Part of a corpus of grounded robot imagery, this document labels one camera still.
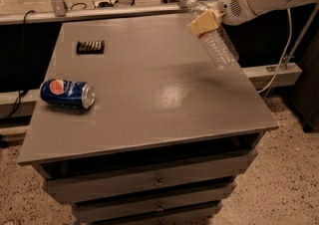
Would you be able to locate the metal guard rail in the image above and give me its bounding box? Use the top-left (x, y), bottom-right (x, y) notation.
top-left (0, 0), bottom-right (319, 71)

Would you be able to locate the grey drawer cabinet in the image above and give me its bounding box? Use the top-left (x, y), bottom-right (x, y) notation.
top-left (18, 14), bottom-right (277, 225)

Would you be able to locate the black cable at left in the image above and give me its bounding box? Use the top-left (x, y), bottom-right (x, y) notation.
top-left (0, 9), bottom-right (36, 123)

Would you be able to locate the blue Pepsi can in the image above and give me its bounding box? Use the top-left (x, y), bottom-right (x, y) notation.
top-left (40, 79), bottom-right (96, 110)

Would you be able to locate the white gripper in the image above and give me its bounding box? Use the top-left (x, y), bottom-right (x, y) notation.
top-left (187, 0), bottom-right (256, 36)

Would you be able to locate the white power strip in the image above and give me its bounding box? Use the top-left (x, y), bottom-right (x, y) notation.
top-left (93, 0), bottom-right (118, 8)

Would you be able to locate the clear plastic water bottle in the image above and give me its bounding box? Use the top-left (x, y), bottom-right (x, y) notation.
top-left (186, 0), bottom-right (239, 71)

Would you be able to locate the small black ridged block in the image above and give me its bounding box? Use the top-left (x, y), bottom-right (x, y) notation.
top-left (76, 41), bottom-right (105, 55)

